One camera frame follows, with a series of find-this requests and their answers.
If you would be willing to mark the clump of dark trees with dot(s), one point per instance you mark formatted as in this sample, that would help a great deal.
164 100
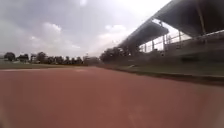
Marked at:
111 54

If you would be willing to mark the red running track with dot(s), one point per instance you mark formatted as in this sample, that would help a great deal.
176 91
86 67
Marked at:
100 96

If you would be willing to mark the row of trees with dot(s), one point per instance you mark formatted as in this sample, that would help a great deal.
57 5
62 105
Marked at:
43 58

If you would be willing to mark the dark kerb strip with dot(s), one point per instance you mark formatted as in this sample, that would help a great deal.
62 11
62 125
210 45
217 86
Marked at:
186 78

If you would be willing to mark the pale track edge line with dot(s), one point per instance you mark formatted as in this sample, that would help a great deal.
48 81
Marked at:
30 69

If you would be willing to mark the grass infield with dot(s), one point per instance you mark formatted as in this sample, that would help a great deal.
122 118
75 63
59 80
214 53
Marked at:
26 65

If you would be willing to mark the roofed grandstand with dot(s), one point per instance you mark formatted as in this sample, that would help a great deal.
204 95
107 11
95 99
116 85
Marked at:
186 16

